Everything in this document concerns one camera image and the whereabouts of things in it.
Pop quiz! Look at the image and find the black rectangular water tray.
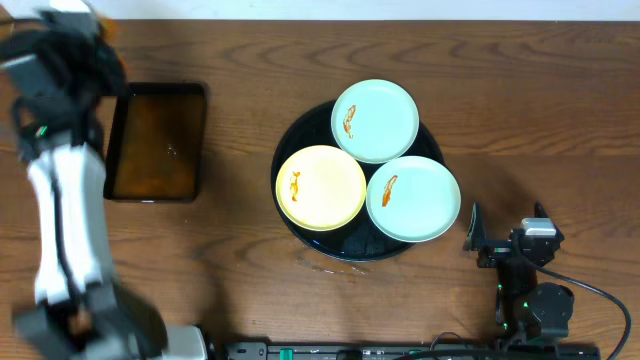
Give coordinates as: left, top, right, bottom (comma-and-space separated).
103, 82, 208, 202

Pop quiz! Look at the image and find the yellow plate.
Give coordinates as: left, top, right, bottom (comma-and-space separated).
274, 145, 366, 232

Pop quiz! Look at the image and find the orange green sponge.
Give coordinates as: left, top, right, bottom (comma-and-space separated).
98, 17, 119, 44

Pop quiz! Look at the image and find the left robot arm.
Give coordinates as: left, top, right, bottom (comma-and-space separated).
1, 1, 212, 360

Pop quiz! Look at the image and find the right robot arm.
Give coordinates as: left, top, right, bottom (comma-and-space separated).
463, 203, 574, 350

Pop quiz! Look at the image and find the light blue plate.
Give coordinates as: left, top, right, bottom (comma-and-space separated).
366, 156, 461, 243
331, 79, 420, 164

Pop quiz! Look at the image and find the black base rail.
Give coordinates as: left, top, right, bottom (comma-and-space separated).
215, 342, 601, 360

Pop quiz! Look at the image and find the round black tray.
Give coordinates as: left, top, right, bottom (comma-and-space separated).
270, 101, 412, 262

